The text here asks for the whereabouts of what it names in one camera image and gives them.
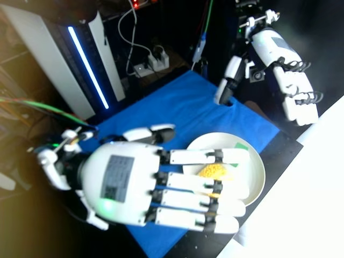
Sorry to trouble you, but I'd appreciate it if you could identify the green block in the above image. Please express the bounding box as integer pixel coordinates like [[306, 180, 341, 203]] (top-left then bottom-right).
[[230, 141, 249, 168]]

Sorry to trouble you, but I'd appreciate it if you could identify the bag of yellow beads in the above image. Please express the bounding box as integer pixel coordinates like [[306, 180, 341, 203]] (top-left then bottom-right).
[[197, 162, 235, 199]]

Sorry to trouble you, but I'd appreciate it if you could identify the white round plate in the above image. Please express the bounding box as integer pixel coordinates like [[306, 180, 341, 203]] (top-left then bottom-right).
[[182, 132, 267, 207]]

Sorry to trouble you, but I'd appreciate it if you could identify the blue table cloth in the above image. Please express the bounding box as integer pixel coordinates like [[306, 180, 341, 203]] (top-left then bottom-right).
[[77, 70, 281, 258]]

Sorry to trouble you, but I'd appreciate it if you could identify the white power strip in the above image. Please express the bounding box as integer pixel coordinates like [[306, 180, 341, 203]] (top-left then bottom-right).
[[133, 45, 170, 78]]

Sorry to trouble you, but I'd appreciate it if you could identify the white column with blue light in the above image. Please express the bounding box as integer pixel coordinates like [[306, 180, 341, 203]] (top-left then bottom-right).
[[0, 4, 127, 120]]

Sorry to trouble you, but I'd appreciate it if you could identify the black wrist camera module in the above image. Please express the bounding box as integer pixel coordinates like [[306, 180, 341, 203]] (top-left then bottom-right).
[[249, 68, 266, 83]]

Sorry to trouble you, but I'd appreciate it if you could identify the thin green cable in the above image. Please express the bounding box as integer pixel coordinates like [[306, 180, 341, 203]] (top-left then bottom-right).
[[203, 0, 214, 34]]

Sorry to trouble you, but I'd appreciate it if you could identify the white cable connector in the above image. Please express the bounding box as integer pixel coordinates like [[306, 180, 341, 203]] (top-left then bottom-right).
[[192, 32, 209, 65]]

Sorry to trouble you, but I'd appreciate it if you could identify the white power cable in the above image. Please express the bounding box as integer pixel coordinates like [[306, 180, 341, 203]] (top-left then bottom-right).
[[117, 0, 162, 76]]

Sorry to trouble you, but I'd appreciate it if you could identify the thick green robot cable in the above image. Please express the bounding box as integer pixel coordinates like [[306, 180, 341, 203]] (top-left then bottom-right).
[[0, 98, 92, 127]]

